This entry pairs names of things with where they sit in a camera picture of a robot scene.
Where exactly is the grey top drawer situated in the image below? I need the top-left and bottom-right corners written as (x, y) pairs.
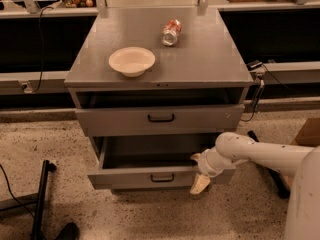
top-left (76, 105), bottom-right (244, 137)

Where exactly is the cardboard box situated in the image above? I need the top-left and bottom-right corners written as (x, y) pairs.
top-left (291, 118), bottom-right (320, 149)

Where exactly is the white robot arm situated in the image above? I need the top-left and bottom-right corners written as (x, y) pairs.
top-left (190, 132), bottom-right (320, 240)

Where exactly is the black cable left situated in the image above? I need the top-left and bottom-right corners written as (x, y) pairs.
top-left (0, 163), bottom-right (36, 220)

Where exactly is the grey drawer cabinet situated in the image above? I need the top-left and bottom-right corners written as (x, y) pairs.
top-left (64, 6), bottom-right (255, 193)

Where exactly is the grey drawer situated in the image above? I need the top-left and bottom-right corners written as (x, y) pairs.
top-left (87, 135), bottom-right (237, 191)
top-left (76, 105), bottom-right (244, 137)

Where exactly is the white bowl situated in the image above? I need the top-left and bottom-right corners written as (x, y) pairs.
top-left (108, 47), bottom-right (155, 77)

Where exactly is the black stand leg left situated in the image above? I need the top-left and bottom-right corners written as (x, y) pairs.
top-left (29, 159), bottom-right (80, 240)

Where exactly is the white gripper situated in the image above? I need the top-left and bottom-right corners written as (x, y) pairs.
top-left (190, 148), bottom-right (235, 195)

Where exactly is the orange soda can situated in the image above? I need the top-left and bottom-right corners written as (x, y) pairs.
top-left (162, 19), bottom-right (182, 46)

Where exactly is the black stand leg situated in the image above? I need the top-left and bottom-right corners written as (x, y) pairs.
top-left (29, 159), bottom-right (80, 240)
top-left (246, 130), bottom-right (291, 200)

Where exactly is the black stand leg right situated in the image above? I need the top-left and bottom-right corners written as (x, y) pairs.
top-left (246, 130), bottom-right (291, 200)

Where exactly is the black wall cable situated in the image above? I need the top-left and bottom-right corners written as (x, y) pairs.
top-left (33, 5), bottom-right (55, 94)

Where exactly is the black power adapter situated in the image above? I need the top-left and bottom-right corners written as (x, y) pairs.
top-left (247, 60), bottom-right (263, 71)

